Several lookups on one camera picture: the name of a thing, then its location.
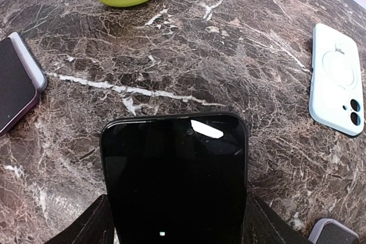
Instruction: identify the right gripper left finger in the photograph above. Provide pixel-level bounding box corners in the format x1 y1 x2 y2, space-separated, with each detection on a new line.
46 194 114 244

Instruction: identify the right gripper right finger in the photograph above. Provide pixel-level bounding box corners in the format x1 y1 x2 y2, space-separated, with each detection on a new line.
244 195 309 243

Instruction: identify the lavender phone case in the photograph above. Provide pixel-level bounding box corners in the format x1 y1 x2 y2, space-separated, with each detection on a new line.
308 218 360 244

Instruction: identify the black phone case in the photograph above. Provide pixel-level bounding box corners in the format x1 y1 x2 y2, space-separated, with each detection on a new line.
100 113 249 243

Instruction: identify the light blue phone case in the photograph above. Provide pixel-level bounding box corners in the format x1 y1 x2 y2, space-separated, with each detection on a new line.
309 23 364 137

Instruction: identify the dark screen phone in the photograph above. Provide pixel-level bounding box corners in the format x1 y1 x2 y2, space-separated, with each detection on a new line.
1 32 47 136

